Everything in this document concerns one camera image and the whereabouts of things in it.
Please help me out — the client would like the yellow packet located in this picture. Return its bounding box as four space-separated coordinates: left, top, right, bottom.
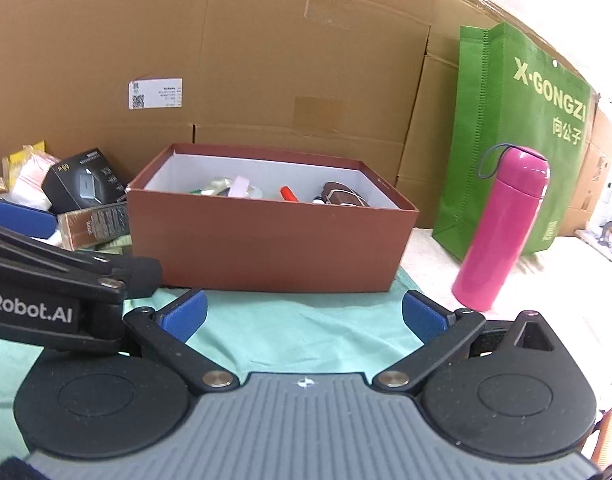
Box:
8 141 46 166

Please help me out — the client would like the brown tied roll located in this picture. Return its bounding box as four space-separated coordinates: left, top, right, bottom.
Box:
321 181 370 207

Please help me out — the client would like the pink thermos bottle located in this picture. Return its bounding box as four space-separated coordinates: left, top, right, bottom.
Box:
451 143 550 313

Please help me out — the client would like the black charger box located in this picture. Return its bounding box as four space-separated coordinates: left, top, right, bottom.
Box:
41 148 126 214

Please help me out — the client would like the olive green small box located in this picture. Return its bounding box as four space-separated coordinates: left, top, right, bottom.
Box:
58 202 129 250

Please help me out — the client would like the white shipping label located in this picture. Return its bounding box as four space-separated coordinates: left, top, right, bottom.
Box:
128 78 183 110

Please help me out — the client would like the green non-woven bag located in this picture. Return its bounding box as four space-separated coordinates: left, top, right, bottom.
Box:
433 23 592 259

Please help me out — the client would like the large cardboard box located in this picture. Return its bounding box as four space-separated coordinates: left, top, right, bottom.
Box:
0 0 612 241

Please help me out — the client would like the dark red shoe box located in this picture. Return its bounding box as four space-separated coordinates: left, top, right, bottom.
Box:
127 144 420 292

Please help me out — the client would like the red green marker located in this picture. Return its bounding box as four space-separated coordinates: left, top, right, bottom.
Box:
280 186 299 203

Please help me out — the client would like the pink zip bags pack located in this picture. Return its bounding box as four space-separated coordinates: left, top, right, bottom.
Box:
10 152 59 211

